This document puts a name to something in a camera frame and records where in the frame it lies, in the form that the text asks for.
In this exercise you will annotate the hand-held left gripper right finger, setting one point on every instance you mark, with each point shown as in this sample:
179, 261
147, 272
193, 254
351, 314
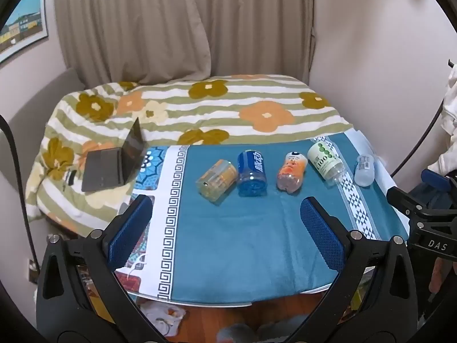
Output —
323, 235

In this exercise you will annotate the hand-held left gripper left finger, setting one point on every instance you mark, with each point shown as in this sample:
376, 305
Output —
130, 232

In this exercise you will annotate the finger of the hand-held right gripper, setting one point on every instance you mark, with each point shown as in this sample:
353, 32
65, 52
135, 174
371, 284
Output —
433, 179
410, 202

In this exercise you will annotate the small clear plastic bottle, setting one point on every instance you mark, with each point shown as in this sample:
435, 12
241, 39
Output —
365, 169

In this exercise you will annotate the white cloth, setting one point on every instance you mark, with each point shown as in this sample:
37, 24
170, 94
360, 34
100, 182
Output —
450, 114

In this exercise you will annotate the grey laptop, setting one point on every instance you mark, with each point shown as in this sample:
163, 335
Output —
101, 169

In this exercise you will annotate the orange label plastic bottle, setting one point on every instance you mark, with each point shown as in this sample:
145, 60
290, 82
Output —
292, 171

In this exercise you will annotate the white green label plastic bottle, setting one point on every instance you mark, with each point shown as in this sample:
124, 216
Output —
325, 160

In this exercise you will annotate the small black device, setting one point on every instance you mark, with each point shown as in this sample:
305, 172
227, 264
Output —
70, 178

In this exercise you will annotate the teal patterned tablecloth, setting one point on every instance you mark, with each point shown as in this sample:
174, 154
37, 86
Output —
242, 243

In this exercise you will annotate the white plastic bag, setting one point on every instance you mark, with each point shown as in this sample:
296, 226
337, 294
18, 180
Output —
160, 316

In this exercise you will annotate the blue label plastic bottle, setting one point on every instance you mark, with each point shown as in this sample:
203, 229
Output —
251, 171

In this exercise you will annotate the yellow label plastic bottle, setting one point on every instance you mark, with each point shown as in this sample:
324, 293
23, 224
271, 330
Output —
216, 180

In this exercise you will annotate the floral striped blanket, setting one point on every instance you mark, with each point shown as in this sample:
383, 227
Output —
221, 110

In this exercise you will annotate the beige curtain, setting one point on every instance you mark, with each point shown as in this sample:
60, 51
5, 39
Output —
160, 25

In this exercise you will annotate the grey upholstered bed frame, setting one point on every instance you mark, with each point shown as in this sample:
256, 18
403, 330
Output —
39, 96

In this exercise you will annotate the framed wall poster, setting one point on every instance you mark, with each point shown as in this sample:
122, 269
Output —
23, 25

